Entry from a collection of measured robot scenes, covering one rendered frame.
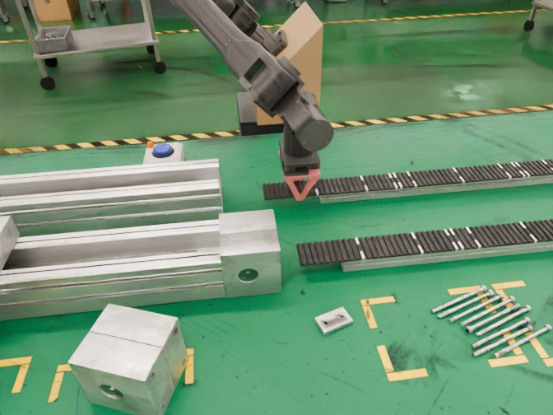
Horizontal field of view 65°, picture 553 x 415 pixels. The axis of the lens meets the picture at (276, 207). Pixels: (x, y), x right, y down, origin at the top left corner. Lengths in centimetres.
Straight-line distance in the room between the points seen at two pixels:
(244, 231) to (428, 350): 32
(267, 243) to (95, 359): 28
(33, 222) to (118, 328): 39
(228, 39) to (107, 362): 50
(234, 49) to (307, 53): 40
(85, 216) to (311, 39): 64
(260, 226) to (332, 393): 26
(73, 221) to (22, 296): 20
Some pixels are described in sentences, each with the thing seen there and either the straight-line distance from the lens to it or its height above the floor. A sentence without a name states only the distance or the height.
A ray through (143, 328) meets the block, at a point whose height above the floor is 87.
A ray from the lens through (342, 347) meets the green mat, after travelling 66.
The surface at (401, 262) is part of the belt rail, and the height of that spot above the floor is 79.
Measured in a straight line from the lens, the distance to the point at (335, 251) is 74.
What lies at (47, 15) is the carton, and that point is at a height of 6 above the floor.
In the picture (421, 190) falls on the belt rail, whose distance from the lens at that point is 94.
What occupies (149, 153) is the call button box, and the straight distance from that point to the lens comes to 98.
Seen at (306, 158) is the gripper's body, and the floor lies 90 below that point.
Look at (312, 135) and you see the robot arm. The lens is 70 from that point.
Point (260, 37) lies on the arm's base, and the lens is 119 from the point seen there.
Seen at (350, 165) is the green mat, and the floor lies 78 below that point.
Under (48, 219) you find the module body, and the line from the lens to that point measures 89.
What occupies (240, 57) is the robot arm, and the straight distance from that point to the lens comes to 74.
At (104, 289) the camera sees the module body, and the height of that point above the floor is 83.
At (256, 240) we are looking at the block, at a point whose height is 87.
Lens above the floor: 133
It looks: 39 degrees down
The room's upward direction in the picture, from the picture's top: 1 degrees counter-clockwise
